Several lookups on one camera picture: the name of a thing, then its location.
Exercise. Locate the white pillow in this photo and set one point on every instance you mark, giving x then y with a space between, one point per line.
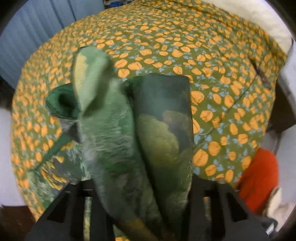
262 14

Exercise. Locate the blue curtain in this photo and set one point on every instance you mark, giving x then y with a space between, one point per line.
32 24

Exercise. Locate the green landscape print jacket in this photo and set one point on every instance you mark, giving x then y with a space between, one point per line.
137 142

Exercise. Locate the cream knit sleeve forearm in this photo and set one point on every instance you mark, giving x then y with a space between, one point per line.
274 209

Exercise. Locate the dark wooden furniture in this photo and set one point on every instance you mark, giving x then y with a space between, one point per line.
16 223

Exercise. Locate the orange red garment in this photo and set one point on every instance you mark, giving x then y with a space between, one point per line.
259 180

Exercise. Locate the green orange floral bedspread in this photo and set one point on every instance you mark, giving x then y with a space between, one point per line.
231 63

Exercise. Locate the pile of clothes by curtain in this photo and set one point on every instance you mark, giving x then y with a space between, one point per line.
115 3

